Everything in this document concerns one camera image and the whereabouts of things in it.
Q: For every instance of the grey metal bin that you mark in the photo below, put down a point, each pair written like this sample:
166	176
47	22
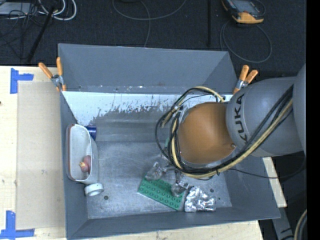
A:
140	66

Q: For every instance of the crumpled silver foil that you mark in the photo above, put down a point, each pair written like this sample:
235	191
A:
199	201

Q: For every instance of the green studded flat plate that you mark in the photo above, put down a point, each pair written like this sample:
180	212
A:
157	190

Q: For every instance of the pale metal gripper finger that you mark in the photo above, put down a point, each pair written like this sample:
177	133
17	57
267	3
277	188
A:
179	185
155	172

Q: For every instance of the blue cylinder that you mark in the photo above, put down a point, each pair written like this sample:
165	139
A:
91	132

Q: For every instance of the pale wood flat board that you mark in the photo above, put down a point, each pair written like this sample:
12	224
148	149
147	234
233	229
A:
37	154

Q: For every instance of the red toy fruit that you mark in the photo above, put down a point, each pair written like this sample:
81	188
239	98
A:
86	163

